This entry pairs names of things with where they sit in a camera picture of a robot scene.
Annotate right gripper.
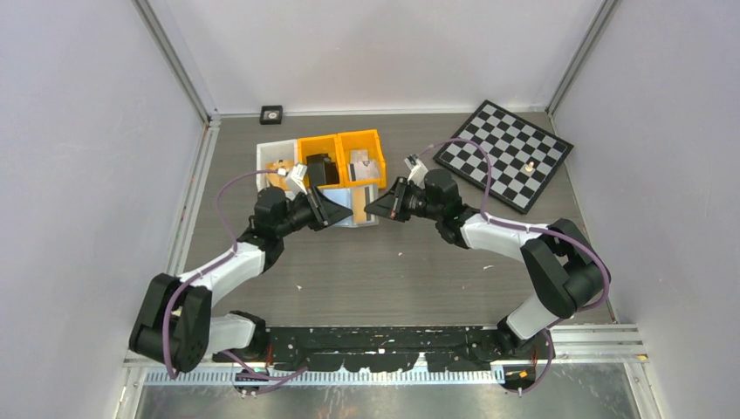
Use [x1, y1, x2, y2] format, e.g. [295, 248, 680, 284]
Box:
[367, 176, 443, 223]

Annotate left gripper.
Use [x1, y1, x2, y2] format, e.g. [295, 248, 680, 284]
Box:
[276, 185, 352, 238]

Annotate clear plastic card holder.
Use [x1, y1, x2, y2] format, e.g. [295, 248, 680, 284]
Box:
[324, 183, 379, 228]

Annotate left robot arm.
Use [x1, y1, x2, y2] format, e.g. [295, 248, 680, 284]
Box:
[128, 187, 353, 375]

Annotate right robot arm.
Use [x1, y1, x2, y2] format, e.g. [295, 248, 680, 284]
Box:
[365, 169, 611, 359]

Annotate cards in orange bin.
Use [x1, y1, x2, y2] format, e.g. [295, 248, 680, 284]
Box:
[347, 149, 380, 182]

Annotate black box in bin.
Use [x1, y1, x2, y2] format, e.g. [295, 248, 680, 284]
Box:
[306, 153, 340, 187]

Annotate right orange storage bin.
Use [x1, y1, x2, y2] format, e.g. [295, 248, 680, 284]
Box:
[337, 129, 387, 189]

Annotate orange storage bin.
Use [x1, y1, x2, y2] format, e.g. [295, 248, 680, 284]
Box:
[298, 134, 347, 189]
[337, 129, 387, 189]

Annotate wooden pieces in bin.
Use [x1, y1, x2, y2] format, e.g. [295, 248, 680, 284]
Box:
[264, 159, 295, 191]

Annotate middle orange storage bin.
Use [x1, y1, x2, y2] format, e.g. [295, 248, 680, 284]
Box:
[298, 134, 347, 189]

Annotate white storage bin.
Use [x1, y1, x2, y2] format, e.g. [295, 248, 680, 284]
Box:
[256, 139, 298, 199]

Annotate small black square device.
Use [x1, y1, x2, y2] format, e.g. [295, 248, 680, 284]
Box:
[259, 105, 284, 126]

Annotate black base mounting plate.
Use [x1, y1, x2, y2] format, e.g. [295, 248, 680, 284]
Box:
[213, 326, 549, 373]

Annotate black white chessboard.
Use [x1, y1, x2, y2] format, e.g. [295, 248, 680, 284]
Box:
[433, 100, 573, 214]

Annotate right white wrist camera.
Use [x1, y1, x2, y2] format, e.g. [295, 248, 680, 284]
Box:
[404, 154, 428, 188]

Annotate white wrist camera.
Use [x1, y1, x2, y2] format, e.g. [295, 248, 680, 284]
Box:
[285, 162, 307, 199]
[404, 154, 428, 188]

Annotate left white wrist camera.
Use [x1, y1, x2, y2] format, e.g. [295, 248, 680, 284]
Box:
[285, 162, 307, 199]

